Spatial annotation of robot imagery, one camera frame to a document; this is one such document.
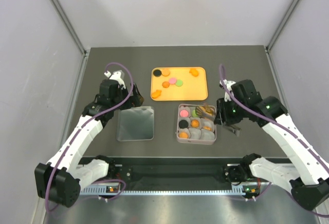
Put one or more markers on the black sandwich cookie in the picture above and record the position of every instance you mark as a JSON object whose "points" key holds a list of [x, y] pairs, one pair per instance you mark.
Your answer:
{"points": [[183, 124]]}

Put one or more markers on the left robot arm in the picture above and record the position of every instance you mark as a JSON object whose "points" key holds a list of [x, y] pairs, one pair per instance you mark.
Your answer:
{"points": [[60, 180]]}

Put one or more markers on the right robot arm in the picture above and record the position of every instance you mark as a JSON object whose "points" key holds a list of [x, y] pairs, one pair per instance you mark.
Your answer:
{"points": [[308, 181]]}

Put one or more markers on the yellow tray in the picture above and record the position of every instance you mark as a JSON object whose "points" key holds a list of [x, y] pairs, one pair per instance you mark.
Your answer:
{"points": [[193, 88]]}

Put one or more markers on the black cookie at tray corner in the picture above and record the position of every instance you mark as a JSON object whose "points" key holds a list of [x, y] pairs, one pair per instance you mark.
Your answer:
{"points": [[157, 73]]}

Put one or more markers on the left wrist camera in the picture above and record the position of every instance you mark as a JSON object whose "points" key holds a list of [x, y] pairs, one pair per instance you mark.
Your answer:
{"points": [[116, 75]]}

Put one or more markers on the orange fish cookie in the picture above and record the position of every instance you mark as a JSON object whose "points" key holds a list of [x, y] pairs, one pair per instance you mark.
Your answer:
{"points": [[156, 94], [194, 72]]}

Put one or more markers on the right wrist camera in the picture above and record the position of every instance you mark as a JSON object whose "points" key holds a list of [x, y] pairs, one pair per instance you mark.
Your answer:
{"points": [[244, 91]]}

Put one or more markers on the orange fish cookie front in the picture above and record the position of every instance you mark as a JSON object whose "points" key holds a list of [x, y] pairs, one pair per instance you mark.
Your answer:
{"points": [[156, 94]]}

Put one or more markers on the orange round cookie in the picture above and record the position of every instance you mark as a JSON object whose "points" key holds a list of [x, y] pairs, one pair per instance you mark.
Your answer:
{"points": [[211, 112], [201, 109], [165, 72], [183, 135]]}

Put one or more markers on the silver tin lid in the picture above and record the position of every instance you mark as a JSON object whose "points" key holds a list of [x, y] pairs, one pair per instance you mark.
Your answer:
{"points": [[136, 124]]}

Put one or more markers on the orange swirl cookie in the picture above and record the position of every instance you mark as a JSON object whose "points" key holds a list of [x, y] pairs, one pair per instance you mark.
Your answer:
{"points": [[207, 128], [165, 84], [195, 123]]}

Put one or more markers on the pink sandwich cookie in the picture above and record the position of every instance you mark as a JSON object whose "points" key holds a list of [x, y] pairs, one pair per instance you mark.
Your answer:
{"points": [[184, 113], [172, 81]]}

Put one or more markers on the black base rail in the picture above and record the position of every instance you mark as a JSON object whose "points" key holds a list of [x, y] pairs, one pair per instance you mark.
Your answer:
{"points": [[176, 174]]}

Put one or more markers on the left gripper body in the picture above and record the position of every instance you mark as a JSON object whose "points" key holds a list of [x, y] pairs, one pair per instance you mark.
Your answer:
{"points": [[122, 92]]}

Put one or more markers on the pink cookie tin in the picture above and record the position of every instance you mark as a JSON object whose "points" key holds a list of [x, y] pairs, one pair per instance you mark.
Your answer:
{"points": [[196, 135]]}

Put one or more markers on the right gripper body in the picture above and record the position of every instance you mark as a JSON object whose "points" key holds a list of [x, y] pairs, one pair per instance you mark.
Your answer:
{"points": [[231, 113]]}

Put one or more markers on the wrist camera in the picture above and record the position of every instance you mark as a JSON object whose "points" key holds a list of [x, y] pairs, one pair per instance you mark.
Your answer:
{"points": [[244, 91], [116, 75]]}

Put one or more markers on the orange fish cookie back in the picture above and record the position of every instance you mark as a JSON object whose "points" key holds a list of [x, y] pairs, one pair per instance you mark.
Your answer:
{"points": [[194, 72]]}

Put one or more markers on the green sandwich cookie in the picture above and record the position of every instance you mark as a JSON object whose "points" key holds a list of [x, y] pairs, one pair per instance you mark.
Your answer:
{"points": [[179, 83], [194, 114]]}

